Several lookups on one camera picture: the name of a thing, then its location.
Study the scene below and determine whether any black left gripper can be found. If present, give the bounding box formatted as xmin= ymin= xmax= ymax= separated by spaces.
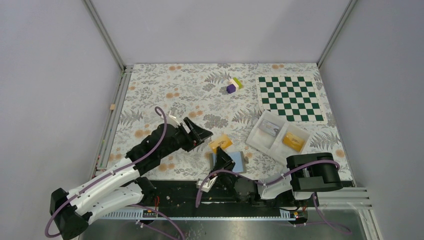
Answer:
xmin=160 ymin=117 xmax=213 ymax=159

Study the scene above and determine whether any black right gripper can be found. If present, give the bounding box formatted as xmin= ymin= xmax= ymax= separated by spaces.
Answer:
xmin=208 ymin=146 xmax=241 ymax=203

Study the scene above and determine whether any grey card holder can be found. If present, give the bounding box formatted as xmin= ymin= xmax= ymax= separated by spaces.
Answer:
xmin=208 ymin=150 xmax=249 ymax=175

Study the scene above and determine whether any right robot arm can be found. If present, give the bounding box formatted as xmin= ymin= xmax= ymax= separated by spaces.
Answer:
xmin=197 ymin=149 xmax=343 ymax=207

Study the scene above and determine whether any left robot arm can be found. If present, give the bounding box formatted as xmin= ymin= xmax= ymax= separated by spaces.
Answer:
xmin=49 ymin=116 xmax=213 ymax=240

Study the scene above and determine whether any silver card in bin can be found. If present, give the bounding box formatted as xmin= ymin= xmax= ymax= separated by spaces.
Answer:
xmin=258 ymin=119 xmax=281 ymax=137

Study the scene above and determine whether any orange card in bin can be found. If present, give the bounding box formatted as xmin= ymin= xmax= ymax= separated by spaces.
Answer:
xmin=282 ymin=132 xmax=305 ymax=153

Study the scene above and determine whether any floral table mat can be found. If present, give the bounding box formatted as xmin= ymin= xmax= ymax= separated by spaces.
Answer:
xmin=98 ymin=63 xmax=353 ymax=181

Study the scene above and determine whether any translucent plastic bin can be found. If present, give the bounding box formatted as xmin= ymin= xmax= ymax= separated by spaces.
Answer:
xmin=246 ymin=110 xmax=312 ymax=161

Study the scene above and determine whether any purple block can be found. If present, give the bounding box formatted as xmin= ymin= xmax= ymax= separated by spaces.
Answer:
xmin=226 ymin=84 xmax=237 ymax=94

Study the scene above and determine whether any white pink block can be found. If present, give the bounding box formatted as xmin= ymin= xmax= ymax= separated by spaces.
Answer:
xmin=230 ymin=78 xmax=240 ymax=92

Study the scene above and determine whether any green block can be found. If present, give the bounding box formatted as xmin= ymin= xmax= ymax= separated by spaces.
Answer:
xmin=232 ymin=77 xmax=243 ymax=89

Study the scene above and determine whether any green white chessboard mat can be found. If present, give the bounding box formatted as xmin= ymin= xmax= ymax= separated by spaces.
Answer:
xmin=255 ymin=74 xmax=328 ymax=125

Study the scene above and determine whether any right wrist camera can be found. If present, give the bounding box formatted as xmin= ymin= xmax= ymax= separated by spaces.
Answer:
xmin=196 ymin=176 xmax=217 ymax=193

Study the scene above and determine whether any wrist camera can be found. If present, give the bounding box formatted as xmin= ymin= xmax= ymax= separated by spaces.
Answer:
xmin=196 ymin=176 xmax=217 ymax=193
xmin=166 ymin=110 xmax=183 ymax=128

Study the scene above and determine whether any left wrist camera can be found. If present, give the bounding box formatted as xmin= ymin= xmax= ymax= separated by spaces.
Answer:
xmin=166 ymin=110 xmax=183 ymax=128

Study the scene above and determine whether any left aluminium frame post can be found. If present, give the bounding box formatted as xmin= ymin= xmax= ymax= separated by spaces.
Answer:
xmin=82 ymin=0 xmax=126 ymax=72

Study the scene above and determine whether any aluminium frame post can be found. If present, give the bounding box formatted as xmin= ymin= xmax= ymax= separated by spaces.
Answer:
xmin=316 ymin=0 xmax=358 ymax=69
xmin=82 ymin=0 xmax=126 ymax=72

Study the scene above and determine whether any right aluminium frame post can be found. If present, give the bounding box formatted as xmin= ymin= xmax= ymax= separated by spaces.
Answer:
xmin=316 ymin=0 xmax=358 ymax=69

